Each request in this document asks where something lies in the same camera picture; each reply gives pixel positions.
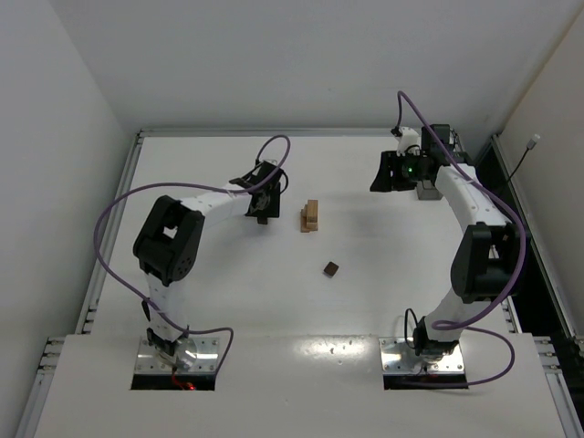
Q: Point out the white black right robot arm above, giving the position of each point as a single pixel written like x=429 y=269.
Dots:
x=488 y=261

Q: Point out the long light wood block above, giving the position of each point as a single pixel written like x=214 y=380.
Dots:
x=315 y=226
x=303 y=225

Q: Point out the metal base plate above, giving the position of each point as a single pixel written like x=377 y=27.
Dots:
x=197 y=356
x=398 y=359

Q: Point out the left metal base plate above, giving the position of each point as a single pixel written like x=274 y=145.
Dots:
x=197 y=356

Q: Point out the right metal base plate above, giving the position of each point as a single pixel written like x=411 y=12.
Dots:
x=398 y=359

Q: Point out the smoky transparent plastic container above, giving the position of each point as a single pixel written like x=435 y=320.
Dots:
x=426 y=191

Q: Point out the dark wood block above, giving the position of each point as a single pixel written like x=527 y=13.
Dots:
x=331 y=269

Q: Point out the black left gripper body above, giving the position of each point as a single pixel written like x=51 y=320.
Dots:
x=272 y=199

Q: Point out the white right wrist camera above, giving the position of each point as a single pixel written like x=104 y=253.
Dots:
x=407 y=139

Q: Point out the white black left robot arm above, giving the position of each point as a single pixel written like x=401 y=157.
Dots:
x=168 y=243

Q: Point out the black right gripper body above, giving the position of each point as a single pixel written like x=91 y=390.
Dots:
x=389 y=171

